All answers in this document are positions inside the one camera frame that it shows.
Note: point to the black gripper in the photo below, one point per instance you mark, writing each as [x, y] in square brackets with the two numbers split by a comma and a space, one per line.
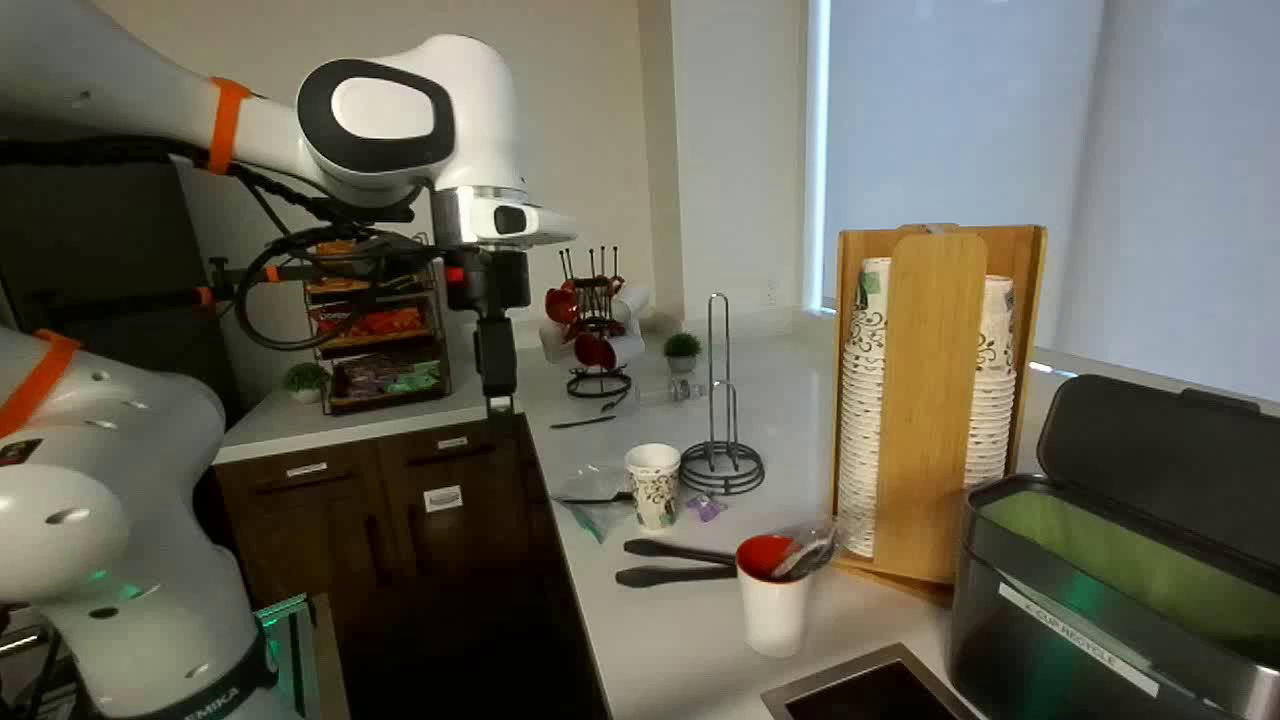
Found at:
[499, 282]

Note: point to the printed paper cup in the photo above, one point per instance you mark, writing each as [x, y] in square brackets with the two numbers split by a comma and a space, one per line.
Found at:
[652, 495]

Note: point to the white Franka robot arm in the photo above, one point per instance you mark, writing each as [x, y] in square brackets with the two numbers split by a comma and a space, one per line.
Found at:
[80, 507]

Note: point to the white utensil cup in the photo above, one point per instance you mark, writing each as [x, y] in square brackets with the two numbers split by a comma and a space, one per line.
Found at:
[775, 617]

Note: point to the wooden cup dispenser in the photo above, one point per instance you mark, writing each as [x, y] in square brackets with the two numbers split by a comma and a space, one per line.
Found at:
[935, 403]

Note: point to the red mug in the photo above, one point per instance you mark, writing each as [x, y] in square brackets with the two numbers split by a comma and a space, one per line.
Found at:
[592, 349]
[562, 305]

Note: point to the metal mug tree rack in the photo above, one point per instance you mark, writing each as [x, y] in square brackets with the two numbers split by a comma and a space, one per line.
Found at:
[596, 385]

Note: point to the thin black utensil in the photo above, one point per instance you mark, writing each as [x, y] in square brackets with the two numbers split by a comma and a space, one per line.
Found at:
[582, 421]

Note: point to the tiered snack rack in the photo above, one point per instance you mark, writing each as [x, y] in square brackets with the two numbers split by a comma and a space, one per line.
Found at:
[381, 378]

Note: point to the clear plastic bag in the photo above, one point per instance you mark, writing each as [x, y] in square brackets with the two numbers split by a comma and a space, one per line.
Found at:
[584, 515]

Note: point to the small potted green plant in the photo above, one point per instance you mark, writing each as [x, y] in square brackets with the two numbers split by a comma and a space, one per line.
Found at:
[306, 378]
[681, 344]

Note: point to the dark wooden cabinet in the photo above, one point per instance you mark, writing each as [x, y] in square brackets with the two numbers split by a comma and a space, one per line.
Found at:
[332, 547]

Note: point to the small purple wrapper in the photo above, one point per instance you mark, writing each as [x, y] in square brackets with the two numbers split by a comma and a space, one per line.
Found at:
[702, 507]

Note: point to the black tongs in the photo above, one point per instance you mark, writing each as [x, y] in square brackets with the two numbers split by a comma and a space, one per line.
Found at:
[667, 579]

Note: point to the red plastic utensil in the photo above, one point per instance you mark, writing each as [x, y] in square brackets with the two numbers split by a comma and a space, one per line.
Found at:
[760, 555]

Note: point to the grey plastic utensils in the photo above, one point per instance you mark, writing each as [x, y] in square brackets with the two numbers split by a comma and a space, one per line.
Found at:
[811, 555]

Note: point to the stack of printed paper cups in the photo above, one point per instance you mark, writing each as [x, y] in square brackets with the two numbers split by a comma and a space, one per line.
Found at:
[991, 385]
[866, 403]

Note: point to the steel sink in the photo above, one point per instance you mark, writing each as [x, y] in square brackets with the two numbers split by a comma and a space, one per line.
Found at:
[866, 699]

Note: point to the window with white blinds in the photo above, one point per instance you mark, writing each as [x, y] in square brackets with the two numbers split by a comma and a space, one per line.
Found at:
[962, 147]

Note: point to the black steel trash bin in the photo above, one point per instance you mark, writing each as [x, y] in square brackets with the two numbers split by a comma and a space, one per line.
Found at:
[1106, 627]

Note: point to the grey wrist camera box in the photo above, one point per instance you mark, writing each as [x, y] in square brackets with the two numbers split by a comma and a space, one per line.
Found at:
[501, 218]

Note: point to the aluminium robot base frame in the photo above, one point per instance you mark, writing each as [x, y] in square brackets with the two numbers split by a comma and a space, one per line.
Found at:
[286, 647]

